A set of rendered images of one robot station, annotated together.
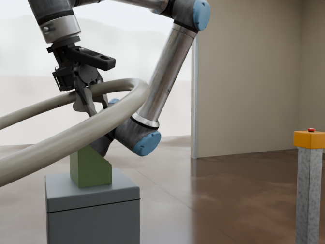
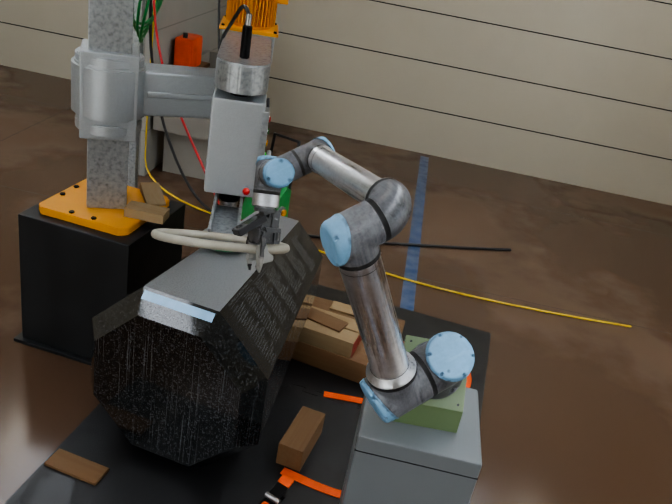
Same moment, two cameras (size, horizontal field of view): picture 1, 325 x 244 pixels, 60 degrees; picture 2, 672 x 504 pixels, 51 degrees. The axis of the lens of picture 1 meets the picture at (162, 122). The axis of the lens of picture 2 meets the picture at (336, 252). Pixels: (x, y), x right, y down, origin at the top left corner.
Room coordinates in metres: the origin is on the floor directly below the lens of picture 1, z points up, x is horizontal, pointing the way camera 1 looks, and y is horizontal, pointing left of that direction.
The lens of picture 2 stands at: (1.92, -1.51, 2.32)
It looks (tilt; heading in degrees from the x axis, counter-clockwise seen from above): 26 degrees down; 118
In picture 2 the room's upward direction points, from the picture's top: 11 degrees clockwise
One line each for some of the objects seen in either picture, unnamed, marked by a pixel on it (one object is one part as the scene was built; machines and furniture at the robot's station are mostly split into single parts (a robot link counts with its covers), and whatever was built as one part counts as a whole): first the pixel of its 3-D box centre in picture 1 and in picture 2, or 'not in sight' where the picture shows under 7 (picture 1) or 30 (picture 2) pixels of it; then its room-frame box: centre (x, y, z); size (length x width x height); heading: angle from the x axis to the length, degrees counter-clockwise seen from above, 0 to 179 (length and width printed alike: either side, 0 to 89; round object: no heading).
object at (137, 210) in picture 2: not in sight; (146, 212); (-0.39, 0.81, 0.81); 0.20 x 0.10 x 0.05; 25
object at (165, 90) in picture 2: not in sight; (152, 89); (-0.53, 0.94, 1.37); 0.74 x 0.34 x 0.25; 54
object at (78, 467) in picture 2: not in sight; (76, 466); (0.10, -0.01, 0.02); 0.25 x 0.10 x 0.01; 14
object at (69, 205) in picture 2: not in sight; (106, 203); (-0.64, 0.78, 0.76); 0.49 x 0.49 x 0.05; 17
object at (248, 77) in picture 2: not in sight; (245, 58); (-0.08, 1.06, 1.63); 0.96 x 0.25 x 0.17; 127
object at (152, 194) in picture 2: not in sight; (153, 193); (-0.54, 1.00, 0.80); 0.20 x 0.10 x 0.05; 146
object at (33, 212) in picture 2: not in sight; (105, 270); (-0.64, 0.78, 0.37); 0.66 x 0.66 x 0.74; 17
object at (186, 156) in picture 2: not in sight; (212, 114); (-2.14, 3.32, 0.43); 1.30 x 0.62 x 0.86; 114
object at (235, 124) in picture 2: not in sight; (235, 139); (0.09, 0.85, 1.33); 0.36 x 0.22 x 0.45; 127
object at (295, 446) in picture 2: not in sight; (301, 437); (0.73, 0.75, 0.07); 0.30 x 0.12 x 0.12; 103
